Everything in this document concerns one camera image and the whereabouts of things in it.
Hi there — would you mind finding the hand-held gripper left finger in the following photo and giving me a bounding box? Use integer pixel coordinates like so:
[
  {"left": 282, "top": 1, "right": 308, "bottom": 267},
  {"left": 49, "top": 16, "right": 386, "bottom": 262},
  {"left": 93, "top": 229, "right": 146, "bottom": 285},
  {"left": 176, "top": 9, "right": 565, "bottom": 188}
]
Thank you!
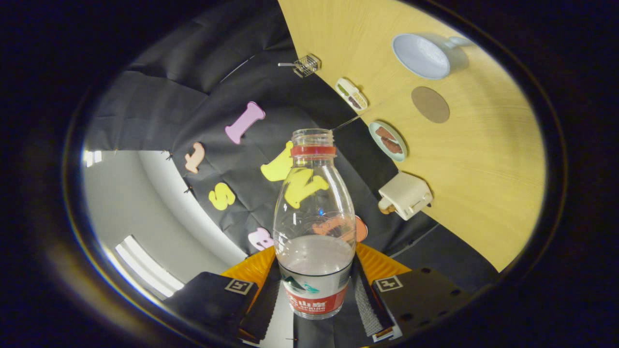
[{"left": 164, "top": 246, "right": 282, "bottom": 345}]

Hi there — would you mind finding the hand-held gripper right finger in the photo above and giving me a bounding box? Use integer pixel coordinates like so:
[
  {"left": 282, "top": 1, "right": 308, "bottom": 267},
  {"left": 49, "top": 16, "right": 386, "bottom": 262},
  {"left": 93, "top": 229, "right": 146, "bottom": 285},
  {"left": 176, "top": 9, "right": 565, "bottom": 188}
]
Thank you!
[{"left": 352, "top": 242, "right": 472, "bottom": 343}]

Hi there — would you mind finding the clear plastic juice bottle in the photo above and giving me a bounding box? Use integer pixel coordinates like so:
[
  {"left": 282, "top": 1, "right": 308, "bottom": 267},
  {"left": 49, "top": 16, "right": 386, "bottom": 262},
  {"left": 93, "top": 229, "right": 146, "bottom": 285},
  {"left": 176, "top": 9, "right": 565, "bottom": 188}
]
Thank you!
[{"left": 273, "top": 129, "right": 357, "bottom": 319}]

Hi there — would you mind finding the brown round coaster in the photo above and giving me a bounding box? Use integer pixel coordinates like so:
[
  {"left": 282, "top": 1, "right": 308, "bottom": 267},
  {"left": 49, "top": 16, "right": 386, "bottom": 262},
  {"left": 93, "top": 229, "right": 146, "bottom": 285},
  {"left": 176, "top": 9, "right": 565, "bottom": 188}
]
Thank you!
[{"left": 411, "top": 86, "right": 451, "bottom": 124}]

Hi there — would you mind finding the white cup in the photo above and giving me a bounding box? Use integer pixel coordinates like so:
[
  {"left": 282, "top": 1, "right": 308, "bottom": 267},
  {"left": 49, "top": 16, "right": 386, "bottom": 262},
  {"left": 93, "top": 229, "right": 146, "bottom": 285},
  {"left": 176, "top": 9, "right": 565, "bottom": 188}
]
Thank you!
[{"left": 391, "top": 33, "right": 477, "bottom": 80}]

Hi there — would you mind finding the white toaster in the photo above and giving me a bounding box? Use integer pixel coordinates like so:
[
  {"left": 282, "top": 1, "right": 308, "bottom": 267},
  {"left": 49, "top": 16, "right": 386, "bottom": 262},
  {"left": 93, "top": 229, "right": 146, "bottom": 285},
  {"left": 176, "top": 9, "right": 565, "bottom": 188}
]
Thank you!
[{"left": 378, "top": 172, "right": 434, "bottom": 221}]

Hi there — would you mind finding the long ceiling light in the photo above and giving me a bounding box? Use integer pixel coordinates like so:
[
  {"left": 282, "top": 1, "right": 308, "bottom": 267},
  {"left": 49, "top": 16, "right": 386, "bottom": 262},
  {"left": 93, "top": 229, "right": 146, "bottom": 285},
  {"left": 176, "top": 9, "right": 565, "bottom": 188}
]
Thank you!
[{"left": 115, "top": 235, "right": 184, "bottom": 298}]

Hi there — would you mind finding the wooden table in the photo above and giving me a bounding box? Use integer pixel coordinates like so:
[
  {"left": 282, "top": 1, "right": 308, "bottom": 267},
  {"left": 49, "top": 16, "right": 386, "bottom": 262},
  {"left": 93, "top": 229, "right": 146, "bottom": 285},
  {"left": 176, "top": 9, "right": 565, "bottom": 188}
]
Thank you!
[{"left": 278, "top": 0, "right": 547, "bottom": 272}]

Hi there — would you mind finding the pale green plate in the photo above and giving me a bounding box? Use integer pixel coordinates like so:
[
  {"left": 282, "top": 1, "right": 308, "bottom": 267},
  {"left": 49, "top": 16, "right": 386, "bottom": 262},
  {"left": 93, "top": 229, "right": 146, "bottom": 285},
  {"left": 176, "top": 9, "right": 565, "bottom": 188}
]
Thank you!
[{"left": 368, "top": 121, "right": 408, "bottom": 162}]

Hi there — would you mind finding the white rectangular food tray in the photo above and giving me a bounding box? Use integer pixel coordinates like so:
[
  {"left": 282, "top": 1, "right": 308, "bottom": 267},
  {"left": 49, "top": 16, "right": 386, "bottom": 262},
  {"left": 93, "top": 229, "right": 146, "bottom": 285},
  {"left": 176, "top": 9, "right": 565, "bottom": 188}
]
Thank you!
[{"left": 335, "top": 78, "right": 368, "bottom": 112}]

